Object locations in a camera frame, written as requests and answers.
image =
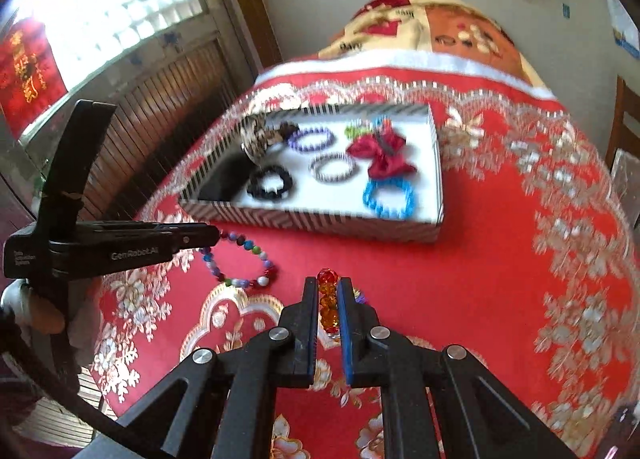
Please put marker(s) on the red bow hair clip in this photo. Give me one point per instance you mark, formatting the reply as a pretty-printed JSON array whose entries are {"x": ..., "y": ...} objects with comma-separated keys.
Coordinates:
[{"x": 380, "y": 154}]

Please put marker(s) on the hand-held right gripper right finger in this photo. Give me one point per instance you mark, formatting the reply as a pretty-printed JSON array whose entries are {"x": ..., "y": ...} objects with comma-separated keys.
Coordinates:
[{"x": 347, "y": 334}]

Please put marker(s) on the red embroidered tablecloth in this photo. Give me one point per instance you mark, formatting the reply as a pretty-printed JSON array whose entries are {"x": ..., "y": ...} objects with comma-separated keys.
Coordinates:
[{"x": 475, "y": 264}]

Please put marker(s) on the brown fuzzy scrunchie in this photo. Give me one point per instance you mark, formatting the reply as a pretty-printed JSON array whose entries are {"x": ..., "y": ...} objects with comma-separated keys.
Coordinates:
[{"x": 289, "y": 130}]

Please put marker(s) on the window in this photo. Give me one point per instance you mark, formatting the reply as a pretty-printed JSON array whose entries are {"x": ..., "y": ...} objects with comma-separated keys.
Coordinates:
[{"x": 125, "y": 4}]

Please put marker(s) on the striped shallow box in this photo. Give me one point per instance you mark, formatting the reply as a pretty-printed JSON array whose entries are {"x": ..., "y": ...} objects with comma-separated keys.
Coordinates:
[{"x": 325, "y": 221}]

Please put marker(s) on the person's left hand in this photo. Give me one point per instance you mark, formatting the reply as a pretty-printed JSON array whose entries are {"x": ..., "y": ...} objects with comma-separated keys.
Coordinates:
[{"x": 47, "y": 316}]

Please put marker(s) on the slatted wooden panel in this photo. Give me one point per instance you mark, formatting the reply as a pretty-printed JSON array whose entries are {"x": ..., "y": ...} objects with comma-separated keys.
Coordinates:
[{"x": 165, "y": 89}]

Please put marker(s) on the leopard print scrunchie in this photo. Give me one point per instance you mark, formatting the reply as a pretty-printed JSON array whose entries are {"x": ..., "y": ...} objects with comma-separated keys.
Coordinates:
[{"x": 257, "y": 136}]

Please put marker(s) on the printed blanket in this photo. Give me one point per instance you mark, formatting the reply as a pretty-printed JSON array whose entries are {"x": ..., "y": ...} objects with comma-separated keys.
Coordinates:
[{"x": 425, "y": 29}]

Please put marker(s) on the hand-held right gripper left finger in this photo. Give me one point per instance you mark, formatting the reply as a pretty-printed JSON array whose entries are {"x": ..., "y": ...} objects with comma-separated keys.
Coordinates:
[{"x": 310, "y": 329}]

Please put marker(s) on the red paper window decoration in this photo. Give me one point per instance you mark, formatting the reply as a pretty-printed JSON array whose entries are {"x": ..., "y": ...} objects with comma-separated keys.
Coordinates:
[{"x": 27, "y": 74}]

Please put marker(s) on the small colourful bead ornament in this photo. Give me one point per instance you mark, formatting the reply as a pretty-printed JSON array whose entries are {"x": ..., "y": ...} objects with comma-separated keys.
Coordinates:
[{"x": 360, "y": 296}]

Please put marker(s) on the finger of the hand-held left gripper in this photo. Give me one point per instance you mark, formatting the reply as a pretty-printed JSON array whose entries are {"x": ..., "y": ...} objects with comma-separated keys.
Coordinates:
[{"x": 195, "y": 235}]

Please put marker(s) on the wooden chair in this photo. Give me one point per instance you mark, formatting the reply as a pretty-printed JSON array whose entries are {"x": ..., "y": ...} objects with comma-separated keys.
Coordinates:
[{"x": 622, "y": 114}]

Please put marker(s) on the wall calendar chart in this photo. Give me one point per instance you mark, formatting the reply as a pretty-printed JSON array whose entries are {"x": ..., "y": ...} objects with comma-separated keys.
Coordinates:
[{"x": 625, "y": 24}]

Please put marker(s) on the small green wall sticker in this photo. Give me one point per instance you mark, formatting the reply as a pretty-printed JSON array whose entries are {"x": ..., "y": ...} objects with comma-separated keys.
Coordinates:
[{"x": 566, "y": 11}]

